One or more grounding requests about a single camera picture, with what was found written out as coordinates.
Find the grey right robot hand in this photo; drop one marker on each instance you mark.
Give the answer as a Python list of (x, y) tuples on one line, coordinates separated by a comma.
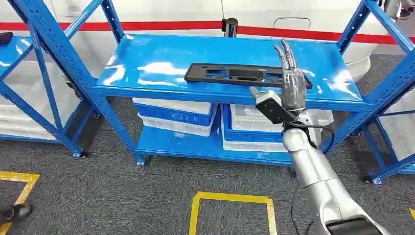
[(293, 90)]

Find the long black plastic part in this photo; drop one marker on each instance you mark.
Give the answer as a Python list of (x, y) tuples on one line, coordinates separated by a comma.
[(227, 74)]

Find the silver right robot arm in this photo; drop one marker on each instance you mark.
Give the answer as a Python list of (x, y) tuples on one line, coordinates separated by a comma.
[(311, 165)]

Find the blue plastic crate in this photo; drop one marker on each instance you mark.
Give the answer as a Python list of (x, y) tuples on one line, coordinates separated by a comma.
[(175, 117), (249, 136)]

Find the blue metal shelving rack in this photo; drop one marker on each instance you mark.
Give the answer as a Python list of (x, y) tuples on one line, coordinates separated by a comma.
[(13, 48), (389, 168), (207, 61)]

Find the yellow floor tape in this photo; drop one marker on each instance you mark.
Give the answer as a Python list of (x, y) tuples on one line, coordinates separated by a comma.
[(233, 196), (19, 177), (412, 213)]

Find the small black object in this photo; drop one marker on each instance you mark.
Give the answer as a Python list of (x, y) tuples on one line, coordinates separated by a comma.
[(5, 37)]

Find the robot's black left foot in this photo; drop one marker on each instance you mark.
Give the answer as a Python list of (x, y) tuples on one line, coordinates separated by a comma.
[(16, 212)]

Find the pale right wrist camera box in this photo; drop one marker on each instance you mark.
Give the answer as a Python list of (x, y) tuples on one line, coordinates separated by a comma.
[(272, 112)]

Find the black stanchion post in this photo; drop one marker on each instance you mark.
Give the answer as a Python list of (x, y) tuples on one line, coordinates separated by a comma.
[(230, 27)]

